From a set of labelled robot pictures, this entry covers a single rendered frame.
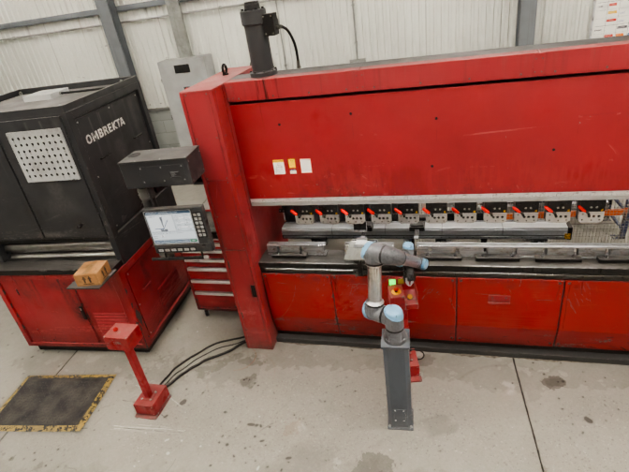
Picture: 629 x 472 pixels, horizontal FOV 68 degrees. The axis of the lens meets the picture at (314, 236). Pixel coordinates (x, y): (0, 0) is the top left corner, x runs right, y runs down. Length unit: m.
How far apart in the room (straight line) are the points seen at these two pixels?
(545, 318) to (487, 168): 1.26
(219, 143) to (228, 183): 0.30
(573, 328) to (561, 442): 0.84
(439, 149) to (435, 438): 1.97
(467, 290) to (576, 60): 1.68
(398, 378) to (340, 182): 1.43
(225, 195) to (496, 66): 2.01
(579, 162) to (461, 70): 0.96
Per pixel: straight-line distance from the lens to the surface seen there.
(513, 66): 3.16
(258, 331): 4.21
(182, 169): 3.22
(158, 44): 8.32
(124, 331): 3.72
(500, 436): 3.63
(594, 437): 3.77
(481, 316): 3.85
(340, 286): 3.78
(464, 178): 3.36
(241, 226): 3.61
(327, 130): 3.32
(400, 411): 3.46
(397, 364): 3.14
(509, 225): 3.90
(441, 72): 3.13
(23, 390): 5.07
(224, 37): 7.86
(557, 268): 3.65
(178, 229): 3.43
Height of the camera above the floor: 2.84
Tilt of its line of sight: 29 degrees down
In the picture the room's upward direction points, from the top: 9 degrees counter-clockwise
